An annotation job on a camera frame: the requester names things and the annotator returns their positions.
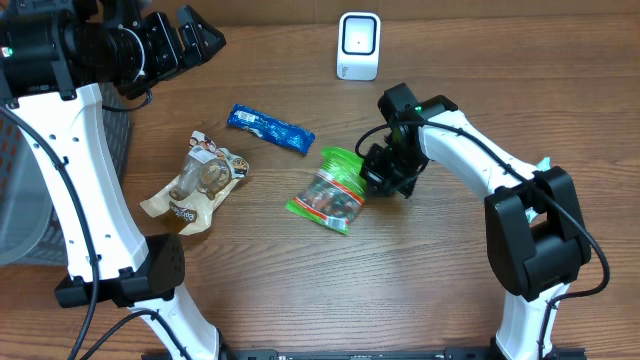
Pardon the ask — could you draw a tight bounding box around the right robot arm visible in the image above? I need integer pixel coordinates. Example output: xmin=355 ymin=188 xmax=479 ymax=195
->
xmin=360 ymin=83 xmax=611 ymax=359

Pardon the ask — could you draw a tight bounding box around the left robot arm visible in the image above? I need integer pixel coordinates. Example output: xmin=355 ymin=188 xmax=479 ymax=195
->
xmin=1 ymin=0 xmax=231 ymax=359

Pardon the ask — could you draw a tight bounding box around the grey plastic mesh basket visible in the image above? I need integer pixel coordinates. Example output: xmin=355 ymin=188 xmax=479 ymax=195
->
xmin=1 ymin=84 xmax=131 ymax=266

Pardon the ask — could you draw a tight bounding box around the beige brown snack pouch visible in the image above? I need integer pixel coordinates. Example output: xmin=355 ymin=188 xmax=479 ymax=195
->
xmin=140 ymin=131 xmax=250 ymax=236

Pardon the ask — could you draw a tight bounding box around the mint green snack packet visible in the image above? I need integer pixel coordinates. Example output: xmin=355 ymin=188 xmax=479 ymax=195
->
xmin=526 ymin=157 xmax=552 ymax=224

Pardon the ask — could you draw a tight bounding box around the green candy bag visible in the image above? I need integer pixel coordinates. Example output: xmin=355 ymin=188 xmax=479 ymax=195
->
xmin=286 ymin=147 xmax=367 ymax=235

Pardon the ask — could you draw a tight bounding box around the white barcode scanner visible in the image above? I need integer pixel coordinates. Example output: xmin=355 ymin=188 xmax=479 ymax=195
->
xmin=336 ymin=12 xmax=381 ymax=81

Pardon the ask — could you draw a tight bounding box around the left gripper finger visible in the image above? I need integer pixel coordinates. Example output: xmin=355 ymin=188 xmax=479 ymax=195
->
xmin=177 ymin=5 xmax=226 ymax=56
xmin=179 ymin=22 xmax=204 ymax=68

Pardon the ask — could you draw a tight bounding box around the blue cookie packet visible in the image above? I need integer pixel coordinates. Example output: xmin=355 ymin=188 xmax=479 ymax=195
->
xmin=227 ymin=104 xmax=316 ymax=155

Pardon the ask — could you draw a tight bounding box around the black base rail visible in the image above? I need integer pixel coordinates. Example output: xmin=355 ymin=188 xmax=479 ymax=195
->
xmin=140 ymin=347 xmax=587 ymax=360

